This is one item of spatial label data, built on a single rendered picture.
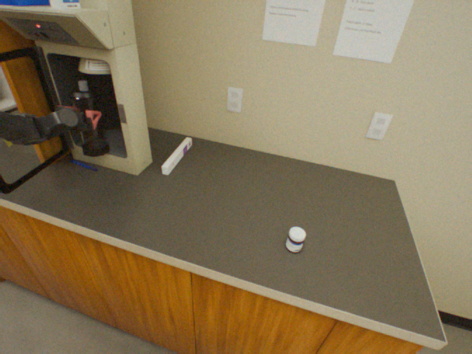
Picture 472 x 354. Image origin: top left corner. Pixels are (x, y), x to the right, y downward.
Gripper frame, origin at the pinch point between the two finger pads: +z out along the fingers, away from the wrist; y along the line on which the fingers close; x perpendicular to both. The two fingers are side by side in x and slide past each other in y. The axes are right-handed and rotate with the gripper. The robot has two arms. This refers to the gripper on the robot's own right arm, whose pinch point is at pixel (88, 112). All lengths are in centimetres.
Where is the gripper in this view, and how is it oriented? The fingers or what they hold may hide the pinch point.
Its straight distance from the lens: 109.8
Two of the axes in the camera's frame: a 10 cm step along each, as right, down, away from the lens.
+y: -9.7, -2.0, 1.4
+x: -0.9, 8.4, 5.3
